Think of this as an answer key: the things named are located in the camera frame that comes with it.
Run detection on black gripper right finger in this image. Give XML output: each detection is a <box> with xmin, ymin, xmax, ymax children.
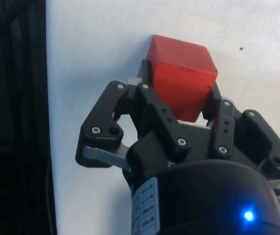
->
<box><xmin>202</xmin><ymin>83</ymin><xmax>280</xmax><ymax>196</ymax></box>

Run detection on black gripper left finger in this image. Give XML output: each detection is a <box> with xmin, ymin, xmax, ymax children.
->
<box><xmin>75</xmin><ymin>59</ymin><xmax>192</xmax><ymax>172</ymax></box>

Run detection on red cube block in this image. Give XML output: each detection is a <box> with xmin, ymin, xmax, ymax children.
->
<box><xmin>146</xmin><ymin>34</ymin><xmax>219</xmax><ymax>123</ymax></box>

